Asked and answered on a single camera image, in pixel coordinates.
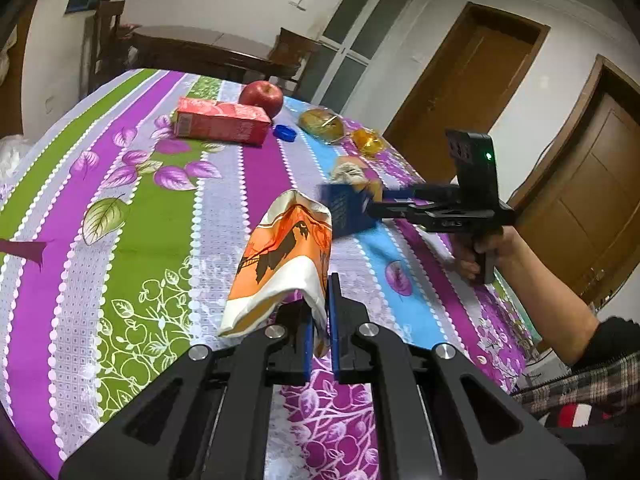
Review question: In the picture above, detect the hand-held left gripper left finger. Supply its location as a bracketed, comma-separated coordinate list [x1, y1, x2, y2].
[59, 300, 316, 480]

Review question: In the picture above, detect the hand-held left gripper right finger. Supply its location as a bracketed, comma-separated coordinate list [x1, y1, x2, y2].
[326, 272, 586, 480]

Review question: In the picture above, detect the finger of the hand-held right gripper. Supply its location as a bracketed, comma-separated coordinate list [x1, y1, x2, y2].
[366, 200, 437, 222]
[384, 184, 457, 202]

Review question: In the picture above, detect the blue cigarette box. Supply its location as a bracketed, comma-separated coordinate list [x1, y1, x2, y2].
[316, 182, 386, 240]

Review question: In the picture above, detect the orange snack bag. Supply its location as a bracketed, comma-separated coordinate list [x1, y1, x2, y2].
[218, 189, 335, 358]

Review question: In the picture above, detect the person's right forearm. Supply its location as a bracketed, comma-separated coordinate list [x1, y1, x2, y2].
[495, 240, 640, 376]

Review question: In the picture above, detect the person's right hand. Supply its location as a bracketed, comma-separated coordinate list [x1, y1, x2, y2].
[451, 225, 524, 286]

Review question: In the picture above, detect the crumpled tissue with tan scraps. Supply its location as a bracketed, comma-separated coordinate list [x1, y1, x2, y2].
[330, 156, 383, 196]

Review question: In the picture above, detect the yellow crumpled wrapper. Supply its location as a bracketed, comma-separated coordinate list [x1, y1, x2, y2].
[350, 128, 386, 157]

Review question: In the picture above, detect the bread bun in clear wrap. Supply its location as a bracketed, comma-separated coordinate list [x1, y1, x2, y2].
[298, 107, 347, 145]

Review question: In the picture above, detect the brown panelled wooden door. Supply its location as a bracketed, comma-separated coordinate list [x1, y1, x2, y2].
[510, 55, 640, 307]

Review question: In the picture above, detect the red apple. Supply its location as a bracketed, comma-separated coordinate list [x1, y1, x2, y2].
[238, 80, 284, 120]

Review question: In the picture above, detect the white glazed door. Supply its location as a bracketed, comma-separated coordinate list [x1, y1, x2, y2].
[300, 0, 419, 113]

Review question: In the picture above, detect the wooden chair with carved back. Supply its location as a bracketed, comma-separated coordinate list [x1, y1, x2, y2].
[267, 27, 322, 96]

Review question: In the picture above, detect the red drink carton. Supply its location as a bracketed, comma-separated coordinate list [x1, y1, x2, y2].
[172, 97, 272, 147]

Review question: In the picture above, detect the person's plaid clothing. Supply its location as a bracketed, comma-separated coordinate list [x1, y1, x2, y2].
[515, 350, 640, 443]

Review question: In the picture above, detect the dark wooden dining table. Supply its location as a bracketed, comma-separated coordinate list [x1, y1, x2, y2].
[127, 25, 281, 83]

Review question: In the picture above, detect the wooden chair with slatted back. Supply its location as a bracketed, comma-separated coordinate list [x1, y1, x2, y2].
[82, 0, 127, 93]

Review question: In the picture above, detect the white plastic bag on floor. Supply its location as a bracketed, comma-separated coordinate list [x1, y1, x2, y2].
[0, 134, 34, 196]

